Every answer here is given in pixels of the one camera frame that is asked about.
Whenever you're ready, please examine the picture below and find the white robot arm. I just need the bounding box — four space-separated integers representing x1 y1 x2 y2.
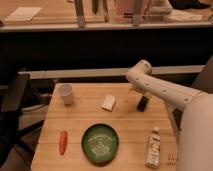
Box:
126 60 213 171

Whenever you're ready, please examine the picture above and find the green bowl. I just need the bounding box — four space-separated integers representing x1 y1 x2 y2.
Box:
81 123 119 165

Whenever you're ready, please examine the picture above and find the white paper cup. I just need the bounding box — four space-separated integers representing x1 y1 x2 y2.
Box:
59 84 73 105

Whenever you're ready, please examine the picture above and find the black eraser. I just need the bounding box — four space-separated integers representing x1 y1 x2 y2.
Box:
137 96 149 112

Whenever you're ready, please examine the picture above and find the orange carrot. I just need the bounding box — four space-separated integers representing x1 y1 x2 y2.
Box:
59 131 68 155

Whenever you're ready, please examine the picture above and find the white plastic bottle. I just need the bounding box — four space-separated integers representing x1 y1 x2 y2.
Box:
145 127 160 169

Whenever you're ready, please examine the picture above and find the white paper sheet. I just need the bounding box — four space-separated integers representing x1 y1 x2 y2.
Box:
5 7 41 22

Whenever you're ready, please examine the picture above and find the black chair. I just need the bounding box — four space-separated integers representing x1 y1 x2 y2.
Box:
0 74 44 168

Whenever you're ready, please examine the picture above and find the white sponge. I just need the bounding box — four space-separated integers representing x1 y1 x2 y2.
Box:
102 95 116 111

